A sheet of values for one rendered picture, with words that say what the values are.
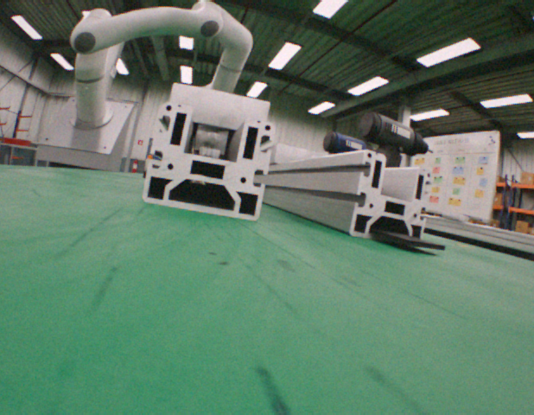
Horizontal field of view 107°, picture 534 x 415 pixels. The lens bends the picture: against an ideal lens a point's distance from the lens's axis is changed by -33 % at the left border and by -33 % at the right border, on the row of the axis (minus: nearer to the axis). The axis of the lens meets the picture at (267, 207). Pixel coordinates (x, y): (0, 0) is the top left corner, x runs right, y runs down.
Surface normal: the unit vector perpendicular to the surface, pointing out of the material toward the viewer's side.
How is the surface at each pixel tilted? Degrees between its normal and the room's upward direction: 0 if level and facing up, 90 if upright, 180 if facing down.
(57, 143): 48
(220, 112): 90
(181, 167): 90
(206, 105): 90
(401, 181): 90
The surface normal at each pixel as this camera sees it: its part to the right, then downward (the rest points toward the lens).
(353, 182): -0.95, -0.17
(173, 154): 0.24, 0.10
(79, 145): 0.33, -0.59
